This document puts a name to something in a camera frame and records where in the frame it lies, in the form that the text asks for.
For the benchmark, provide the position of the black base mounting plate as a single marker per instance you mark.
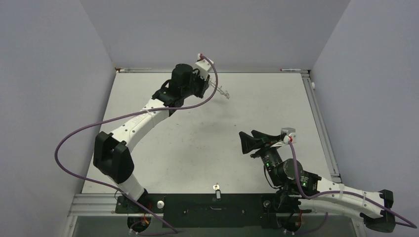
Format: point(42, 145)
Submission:
point(212, 211)

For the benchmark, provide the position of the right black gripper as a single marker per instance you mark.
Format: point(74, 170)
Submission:
point(249, 142)

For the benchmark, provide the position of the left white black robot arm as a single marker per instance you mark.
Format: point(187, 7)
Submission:
point(112, 151)

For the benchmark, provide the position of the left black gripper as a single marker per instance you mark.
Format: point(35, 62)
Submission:
point(203, 84)

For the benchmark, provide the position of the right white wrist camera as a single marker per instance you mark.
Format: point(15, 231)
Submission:
point(290, 135)

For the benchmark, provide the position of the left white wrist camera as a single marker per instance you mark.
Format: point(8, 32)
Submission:
point(204, 66)

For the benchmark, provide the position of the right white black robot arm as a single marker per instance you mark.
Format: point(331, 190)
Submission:
point(298, 190)

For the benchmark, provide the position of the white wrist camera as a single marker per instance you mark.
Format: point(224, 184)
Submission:
point(290, 135)
point(204, 66)

